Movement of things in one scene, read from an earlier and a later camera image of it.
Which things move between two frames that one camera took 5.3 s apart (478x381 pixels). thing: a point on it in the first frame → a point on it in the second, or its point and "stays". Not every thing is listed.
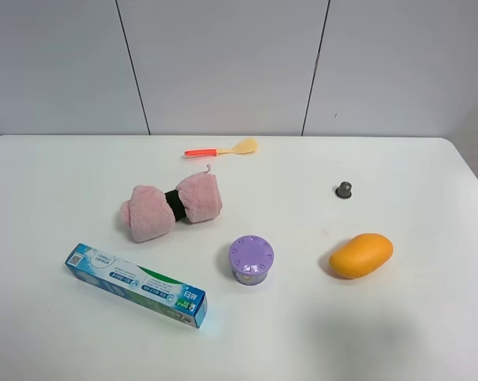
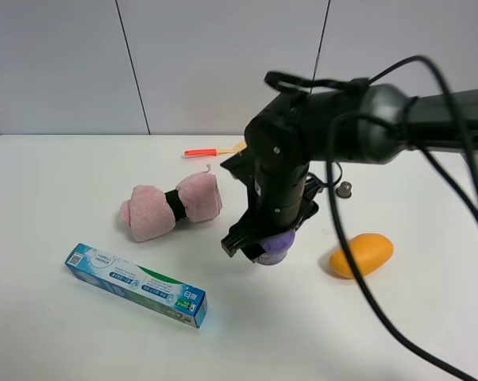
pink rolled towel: [152, 214] stays
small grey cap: [344, 190] stays
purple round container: [250, 257] → [276, 248]
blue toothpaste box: [146, 287] stays
